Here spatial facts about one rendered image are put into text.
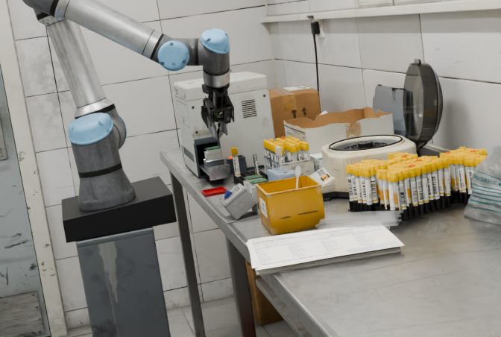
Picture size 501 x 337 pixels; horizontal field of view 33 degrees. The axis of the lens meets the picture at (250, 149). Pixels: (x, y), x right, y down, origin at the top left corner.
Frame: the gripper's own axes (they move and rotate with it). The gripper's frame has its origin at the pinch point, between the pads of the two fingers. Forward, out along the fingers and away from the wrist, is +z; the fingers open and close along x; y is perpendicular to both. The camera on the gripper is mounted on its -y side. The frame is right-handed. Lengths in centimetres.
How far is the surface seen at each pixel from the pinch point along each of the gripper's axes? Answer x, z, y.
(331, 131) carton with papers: 33.0, 0.2, 8.5
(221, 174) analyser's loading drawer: 0.3, 14.5, 1.9
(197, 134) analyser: -2.2, 13.2, -18.3
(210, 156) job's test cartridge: -0.9, 12.9, -6.0
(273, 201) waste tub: -1, -23, 57
